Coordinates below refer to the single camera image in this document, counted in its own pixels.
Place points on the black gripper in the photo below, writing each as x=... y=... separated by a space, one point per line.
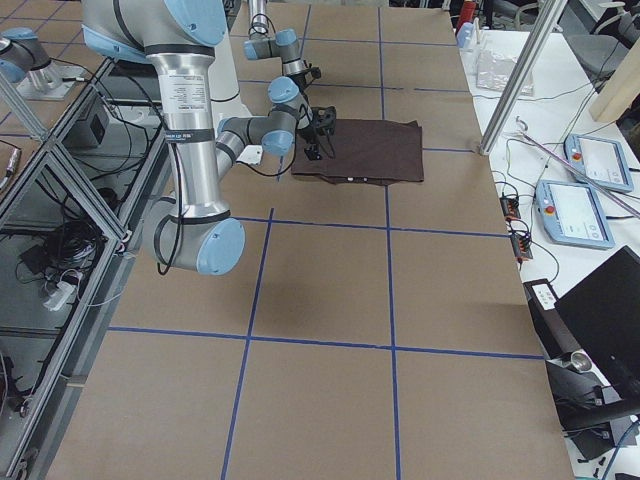
x=309 y=133
x=298 y=81

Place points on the brown t-shirt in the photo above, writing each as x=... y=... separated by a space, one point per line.
x=375 y=152

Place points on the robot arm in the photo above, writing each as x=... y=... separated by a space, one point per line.
x=206 y=126
x=283 y=44

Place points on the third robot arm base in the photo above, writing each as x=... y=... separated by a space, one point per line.
x=26 y=64

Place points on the red bottle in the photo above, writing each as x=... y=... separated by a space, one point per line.
x=466 y=13

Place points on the small orange circuit board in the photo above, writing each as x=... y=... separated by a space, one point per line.
x=510 y=207

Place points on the lower teach pendant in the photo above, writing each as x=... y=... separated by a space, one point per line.
x=572 y=215

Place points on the teach pendant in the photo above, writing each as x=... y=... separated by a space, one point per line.
x=601 y=160
x=572 y=215

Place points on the upper teach pendant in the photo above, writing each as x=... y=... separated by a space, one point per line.
x=601 y=160

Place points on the black box with label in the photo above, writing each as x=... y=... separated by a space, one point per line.
x=555 y=336

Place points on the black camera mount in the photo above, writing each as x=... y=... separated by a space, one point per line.
x=315 y=72
x=325 y=120

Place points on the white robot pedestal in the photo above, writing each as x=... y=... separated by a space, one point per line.
x=224 y=89

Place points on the aluminium frame post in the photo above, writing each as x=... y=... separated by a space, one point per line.
x=535 y=42

